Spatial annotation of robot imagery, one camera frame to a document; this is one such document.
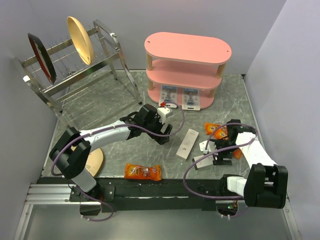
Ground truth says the orange razor bag front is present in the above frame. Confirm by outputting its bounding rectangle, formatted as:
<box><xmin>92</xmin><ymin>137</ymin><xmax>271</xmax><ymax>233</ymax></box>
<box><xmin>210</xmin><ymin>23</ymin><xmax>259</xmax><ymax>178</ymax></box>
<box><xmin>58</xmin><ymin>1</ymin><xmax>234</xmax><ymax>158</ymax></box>
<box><xmin>124</xmin><ymin>163</ymin><xmax>162</xmax><ymax>181</ymax></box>

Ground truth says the orange razor bag right upper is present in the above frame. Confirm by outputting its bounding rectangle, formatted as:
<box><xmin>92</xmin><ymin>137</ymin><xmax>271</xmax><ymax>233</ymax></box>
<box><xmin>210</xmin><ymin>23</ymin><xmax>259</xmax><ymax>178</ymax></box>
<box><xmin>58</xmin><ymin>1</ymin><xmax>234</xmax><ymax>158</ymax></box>
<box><xmin>204</xmin><ymin>122</ymin><xmax>228</xmax><ymax>140</ymax></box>

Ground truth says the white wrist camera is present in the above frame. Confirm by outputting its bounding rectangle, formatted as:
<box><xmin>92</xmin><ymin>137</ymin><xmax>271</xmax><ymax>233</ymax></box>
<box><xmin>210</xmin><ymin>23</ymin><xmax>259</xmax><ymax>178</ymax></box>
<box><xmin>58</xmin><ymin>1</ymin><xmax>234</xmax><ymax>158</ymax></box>
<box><xmin>157</xmin><ymin>101</ymin><xmax>173</xmax><ymax>125</ymax></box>
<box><xmin>199</xmin><ymin>140</ymin><xmax>216</xmax><ymax>155</ymax></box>

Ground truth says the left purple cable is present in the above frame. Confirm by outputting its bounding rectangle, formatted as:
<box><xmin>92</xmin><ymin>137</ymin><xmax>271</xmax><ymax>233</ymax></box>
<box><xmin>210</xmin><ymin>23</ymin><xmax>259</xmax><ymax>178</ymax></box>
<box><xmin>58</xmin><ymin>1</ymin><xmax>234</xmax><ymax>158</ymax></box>
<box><xmin>51</xmin><ymin>101</ymin><xmax>186</xmax><ymax>222</ymax></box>

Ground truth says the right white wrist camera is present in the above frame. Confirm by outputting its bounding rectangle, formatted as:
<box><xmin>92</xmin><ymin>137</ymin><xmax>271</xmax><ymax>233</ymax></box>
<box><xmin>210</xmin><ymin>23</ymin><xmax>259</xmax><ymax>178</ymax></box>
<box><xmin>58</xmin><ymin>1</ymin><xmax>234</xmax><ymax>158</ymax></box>
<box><xmin>199</xmin><ymin>140</ymin><xmax>216</xmax><ymax>155</ymax></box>

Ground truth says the yellow wooden plate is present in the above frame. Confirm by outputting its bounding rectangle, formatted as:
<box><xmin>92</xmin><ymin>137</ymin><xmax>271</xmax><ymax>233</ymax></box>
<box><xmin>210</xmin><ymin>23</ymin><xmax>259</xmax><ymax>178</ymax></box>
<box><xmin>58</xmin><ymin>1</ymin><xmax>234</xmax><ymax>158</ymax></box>
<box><xmin>66</xmin><ymin>16</ymin><xmax>95</xmax><ymax>65</ymax></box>

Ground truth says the metal dish rack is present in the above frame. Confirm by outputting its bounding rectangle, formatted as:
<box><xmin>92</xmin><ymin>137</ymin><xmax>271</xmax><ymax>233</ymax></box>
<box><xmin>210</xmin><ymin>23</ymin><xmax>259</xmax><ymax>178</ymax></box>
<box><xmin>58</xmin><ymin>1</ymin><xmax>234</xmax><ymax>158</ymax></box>
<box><xmin>12</xmin><ymin>19</ymin><xmax>143</xmax><ymax>130</ymax></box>

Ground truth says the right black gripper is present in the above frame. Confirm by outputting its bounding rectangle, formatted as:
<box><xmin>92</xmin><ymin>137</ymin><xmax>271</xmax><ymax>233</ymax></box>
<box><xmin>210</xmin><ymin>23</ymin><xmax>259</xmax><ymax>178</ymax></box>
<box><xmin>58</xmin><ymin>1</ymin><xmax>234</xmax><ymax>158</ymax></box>
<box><xmin>211</xmin><ymin>138</ymin><xmax>239</xmax><ymax>166</ymax></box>

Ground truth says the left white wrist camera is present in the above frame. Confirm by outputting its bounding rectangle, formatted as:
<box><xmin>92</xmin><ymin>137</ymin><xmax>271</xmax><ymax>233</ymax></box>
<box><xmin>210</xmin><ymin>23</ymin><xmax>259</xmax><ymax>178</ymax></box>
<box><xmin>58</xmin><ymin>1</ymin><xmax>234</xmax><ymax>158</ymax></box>
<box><xmin>157</xmin><ymin>101</ymin><xmax>173</xmax><ymax>125</ymax></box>

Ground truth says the white razor box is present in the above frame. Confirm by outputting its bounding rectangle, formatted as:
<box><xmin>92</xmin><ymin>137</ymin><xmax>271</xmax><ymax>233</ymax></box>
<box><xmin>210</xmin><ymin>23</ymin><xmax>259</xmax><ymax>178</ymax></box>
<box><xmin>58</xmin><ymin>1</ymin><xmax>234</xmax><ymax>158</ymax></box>
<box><xmin>191</xmin><ymin>155</ymin><xmax>214</xmax><ymax>170</ymax></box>
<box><xmin>176</xmin><ymin>128</ymin><xmax>199</xmax><ymax>160</ymax></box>

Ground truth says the orange razor bag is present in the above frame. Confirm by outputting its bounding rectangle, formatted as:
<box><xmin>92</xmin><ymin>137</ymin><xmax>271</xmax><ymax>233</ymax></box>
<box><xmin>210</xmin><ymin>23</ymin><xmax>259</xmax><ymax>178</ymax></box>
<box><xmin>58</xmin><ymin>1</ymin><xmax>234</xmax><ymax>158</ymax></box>
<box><xmin>204</xmin><ymin>122</ymin><xmax>228</xmax><ymax>140</ymax></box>
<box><xmin>124</xmin><ymin>163</ymin><xmax>162</xmax><ymax>181</ymax></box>
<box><xmin>232</xmin><ymin>148</ymin><xmax>243</xmax><ymax>160</ymax></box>

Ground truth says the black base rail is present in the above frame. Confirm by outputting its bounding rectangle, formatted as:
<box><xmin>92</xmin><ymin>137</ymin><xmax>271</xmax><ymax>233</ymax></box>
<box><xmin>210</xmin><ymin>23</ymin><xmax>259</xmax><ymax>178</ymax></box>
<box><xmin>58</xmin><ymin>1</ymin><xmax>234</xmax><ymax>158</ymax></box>
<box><xmin>37</xmin><ymin>174</ymin><xmax>251</xmax><ymax>216</ymax></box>

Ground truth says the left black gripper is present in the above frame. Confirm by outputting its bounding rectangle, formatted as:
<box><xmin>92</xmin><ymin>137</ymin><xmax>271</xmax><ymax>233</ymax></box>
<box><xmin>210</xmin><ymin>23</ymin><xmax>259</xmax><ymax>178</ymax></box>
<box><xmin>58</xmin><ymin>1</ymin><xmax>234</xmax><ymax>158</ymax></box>
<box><xmin>143</xmin><ymin>114</ymin><xmax>173</xmax><ymax>145</ymax></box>

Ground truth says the orange razor bag right lower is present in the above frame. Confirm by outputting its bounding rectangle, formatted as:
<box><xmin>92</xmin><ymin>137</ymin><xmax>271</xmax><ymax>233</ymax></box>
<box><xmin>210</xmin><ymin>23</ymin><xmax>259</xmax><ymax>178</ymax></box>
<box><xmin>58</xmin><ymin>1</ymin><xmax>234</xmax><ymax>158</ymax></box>
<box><xmin>232</xmin><ymin>148</ymin><xmax>243</xmax><ymax>160</ymax></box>

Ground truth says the bird painted wooden plate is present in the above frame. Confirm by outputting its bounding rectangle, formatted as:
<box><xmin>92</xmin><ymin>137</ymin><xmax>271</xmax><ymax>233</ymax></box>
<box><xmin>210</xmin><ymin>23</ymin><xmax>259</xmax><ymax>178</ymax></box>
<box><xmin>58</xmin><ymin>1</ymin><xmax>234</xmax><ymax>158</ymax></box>
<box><xmin>85</xmin><ymin>148</ymin><xmax>104</xmax><ymax>177</ymax></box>

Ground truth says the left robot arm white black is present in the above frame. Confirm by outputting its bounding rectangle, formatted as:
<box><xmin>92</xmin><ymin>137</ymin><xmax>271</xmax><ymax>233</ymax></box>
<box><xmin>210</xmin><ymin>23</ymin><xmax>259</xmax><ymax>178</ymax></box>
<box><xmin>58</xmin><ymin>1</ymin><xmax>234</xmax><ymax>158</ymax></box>
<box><xmin>49</xmin><ymin>104</ymin><xmax>172</xmax><ymax>201</ymax></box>

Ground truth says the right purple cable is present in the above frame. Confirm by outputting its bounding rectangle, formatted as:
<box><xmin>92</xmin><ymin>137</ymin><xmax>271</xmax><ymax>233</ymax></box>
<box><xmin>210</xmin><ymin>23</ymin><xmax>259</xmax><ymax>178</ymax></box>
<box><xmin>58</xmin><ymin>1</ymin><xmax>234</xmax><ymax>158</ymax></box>
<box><xmin>182</xmin><ymin>122</ymin><xmax>259</xmax><ymax>221</ymax></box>

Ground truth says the pink three-tier shelf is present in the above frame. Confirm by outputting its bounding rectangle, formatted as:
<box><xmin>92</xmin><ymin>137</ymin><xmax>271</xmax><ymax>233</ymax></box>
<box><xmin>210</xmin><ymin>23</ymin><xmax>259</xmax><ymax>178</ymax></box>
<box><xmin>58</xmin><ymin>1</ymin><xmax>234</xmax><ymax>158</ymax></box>
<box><xmin>144</xmin><ymin>32</ymin><xmax>232</xmax><ymax>109</ymax></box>

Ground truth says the black red plate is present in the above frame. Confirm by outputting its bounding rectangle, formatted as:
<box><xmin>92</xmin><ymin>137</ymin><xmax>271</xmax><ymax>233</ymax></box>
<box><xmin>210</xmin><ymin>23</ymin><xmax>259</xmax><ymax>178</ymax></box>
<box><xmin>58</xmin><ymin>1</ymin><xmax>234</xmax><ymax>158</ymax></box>
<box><xmin>27</xmin><ymin>33</ymin><xmax>57</xmax><ymax>84</ymax></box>

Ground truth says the blue razor blister pack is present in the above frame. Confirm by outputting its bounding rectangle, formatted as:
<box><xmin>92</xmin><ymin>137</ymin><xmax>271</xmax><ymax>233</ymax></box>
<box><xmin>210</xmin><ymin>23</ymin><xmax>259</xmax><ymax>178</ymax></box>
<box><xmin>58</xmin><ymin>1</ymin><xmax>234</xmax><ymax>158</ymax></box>
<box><xmin>182</xmin><ymin>88</ymin><xmax>201</xmax><ymax>111</ymax></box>
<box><xmin>158</xmin><ymin>85</ymin><xmax>178</xmax><ymax>106</ymax></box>

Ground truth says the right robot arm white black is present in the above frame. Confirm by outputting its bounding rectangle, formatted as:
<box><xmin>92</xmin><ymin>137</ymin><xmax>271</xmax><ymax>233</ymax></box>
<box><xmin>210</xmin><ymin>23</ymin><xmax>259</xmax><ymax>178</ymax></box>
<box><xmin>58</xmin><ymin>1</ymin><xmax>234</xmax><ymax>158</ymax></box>
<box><xmin>202</xmin><ymin>119</ymin><xmax>289</xmax><ymax>209</ymax></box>

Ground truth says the purple cable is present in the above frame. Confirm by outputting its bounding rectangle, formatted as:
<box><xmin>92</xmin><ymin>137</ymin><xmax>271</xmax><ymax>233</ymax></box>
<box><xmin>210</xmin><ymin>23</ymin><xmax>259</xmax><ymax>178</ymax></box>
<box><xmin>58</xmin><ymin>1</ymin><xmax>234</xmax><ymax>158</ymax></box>
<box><xmin>182</xmin><ymin>122</ymin><xmax>259</xmax><ymax>221</ymax></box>
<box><xmin>51</xmin><ymin>101</ymin><xmax>186</xmax><ymax>222</ymax></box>

